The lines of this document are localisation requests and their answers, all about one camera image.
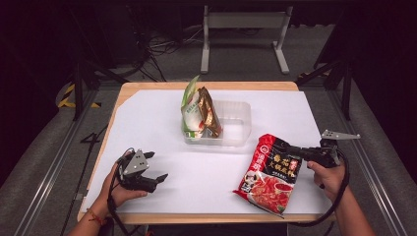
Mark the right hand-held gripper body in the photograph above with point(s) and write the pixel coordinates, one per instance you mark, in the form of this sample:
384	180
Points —
323	154

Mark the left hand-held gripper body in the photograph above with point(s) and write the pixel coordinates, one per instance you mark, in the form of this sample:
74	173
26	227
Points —
136	164

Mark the red and black food packet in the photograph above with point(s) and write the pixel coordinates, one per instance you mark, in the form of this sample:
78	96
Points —
268	183

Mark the clear plastic container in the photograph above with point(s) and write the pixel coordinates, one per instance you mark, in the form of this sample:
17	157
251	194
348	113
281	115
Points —
236	128

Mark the green and white food packet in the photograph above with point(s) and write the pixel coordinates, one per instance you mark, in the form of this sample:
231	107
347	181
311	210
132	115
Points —
191	114

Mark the gold foil food packet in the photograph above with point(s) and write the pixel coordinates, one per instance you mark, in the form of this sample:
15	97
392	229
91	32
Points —
208	114

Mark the person's right hand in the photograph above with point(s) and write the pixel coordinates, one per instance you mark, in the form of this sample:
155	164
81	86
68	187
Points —
329	182

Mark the person's left hand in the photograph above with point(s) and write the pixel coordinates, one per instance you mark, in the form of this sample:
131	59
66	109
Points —
114	195

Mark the white paper sheet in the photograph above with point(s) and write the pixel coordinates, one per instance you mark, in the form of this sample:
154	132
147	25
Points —
196	183

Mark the black tripod stand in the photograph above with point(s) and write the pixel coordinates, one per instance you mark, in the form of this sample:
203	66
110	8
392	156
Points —
345	88
78	88

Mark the yellow and black hazard tape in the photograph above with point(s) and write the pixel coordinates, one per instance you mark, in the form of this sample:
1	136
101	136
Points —
67	95

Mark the aluminium floor rail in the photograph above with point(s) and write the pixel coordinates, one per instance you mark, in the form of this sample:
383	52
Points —
55	164
367	164

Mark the grey metal stand frame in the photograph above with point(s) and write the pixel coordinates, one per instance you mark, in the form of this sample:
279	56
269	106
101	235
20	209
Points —
244	19

